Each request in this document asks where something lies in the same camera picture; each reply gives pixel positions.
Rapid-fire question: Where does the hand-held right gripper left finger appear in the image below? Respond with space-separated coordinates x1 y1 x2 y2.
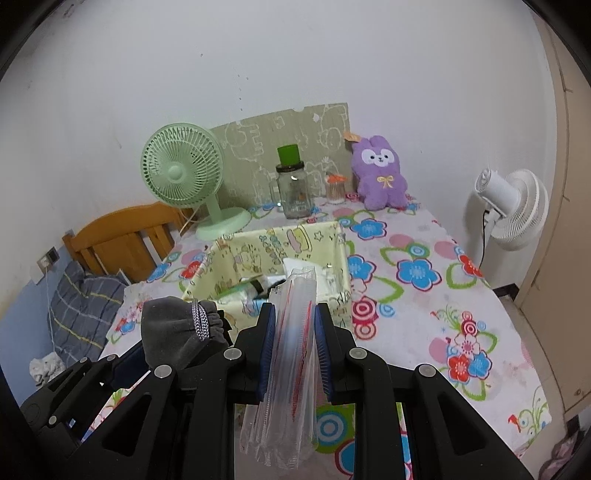
60 302 278 480

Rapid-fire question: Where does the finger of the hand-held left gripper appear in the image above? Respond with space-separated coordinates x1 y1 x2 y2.
182 310 235 370
60 344 152 393

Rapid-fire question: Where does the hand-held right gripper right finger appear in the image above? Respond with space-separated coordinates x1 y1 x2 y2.
314 302 532 480

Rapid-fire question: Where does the clear plastic mask packet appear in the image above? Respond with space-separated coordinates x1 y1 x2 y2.
239 265 319 472

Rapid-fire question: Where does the green tissue packet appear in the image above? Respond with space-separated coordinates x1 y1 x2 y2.
216 281 259 302

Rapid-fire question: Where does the yellow fabric storage box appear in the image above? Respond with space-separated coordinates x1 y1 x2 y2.
182 220 354 328

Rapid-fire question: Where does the crumpled white cloth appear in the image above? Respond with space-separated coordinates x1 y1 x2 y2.
29 353 66 384

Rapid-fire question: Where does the grey plaid pillow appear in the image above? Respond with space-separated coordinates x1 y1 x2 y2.
50 261 127 363

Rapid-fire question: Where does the wooden bed headboard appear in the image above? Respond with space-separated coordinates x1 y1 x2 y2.
62 202 195 284

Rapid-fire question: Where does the glass jar with green lid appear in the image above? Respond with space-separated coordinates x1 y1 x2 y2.
269 144 311 220

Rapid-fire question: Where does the cotton swab container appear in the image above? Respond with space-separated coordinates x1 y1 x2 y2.
324 173 347 205

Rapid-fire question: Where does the green desk fan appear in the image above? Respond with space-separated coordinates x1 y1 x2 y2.
140 122 252 241

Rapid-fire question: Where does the purple plush bunny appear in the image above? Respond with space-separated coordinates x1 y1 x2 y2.
344 130 411 210

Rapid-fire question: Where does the green printed board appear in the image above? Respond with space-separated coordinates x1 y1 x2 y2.
209 102 352 208

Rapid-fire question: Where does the white standing fan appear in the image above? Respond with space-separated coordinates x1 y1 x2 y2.
475 167 550 252

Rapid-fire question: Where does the pink cloth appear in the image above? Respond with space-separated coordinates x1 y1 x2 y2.
538 429 583 480

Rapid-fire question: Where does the beige door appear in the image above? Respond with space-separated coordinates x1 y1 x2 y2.
515 23 591 416

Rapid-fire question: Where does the white charging cable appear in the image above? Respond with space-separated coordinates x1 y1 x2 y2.
44 272 59 356

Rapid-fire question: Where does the black fan cable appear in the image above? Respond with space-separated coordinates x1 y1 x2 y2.
479 210 493 289

